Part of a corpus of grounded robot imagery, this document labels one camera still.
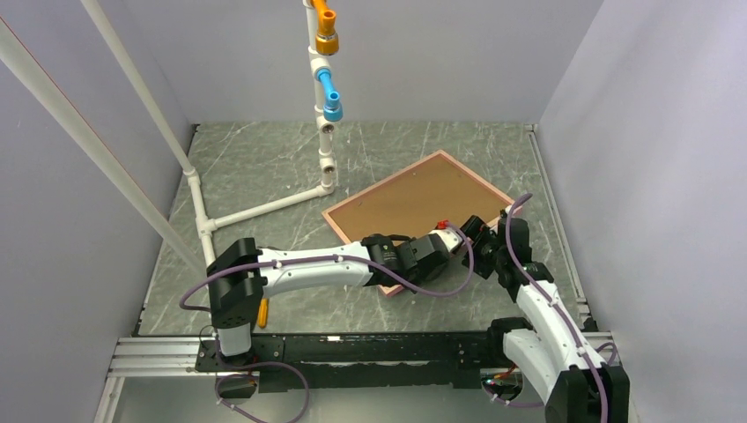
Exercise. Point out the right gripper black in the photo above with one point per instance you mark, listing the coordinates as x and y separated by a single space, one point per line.
471 228

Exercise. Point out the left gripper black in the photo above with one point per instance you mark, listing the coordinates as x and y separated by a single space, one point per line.
422 279

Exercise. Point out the pink photo frame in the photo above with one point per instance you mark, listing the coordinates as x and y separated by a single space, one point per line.
412 201

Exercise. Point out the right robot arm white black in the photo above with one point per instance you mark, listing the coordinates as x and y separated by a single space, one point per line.
575 382

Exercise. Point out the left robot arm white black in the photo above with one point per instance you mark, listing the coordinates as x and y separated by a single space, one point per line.
245 275

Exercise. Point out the blue pipe nozzle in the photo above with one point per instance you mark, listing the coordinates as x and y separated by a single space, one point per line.
332 108

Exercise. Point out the white pvc pipe structure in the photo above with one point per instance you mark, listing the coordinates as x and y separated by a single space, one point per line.
206 226

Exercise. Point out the orange pipe nozzle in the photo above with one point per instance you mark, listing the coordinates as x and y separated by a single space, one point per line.
326 39

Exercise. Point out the white diagonal pole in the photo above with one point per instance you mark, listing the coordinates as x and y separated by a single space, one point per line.
16 56

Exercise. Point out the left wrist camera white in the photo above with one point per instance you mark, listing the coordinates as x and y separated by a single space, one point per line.
449 236

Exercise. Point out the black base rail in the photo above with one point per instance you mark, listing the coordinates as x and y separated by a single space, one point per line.
457 359

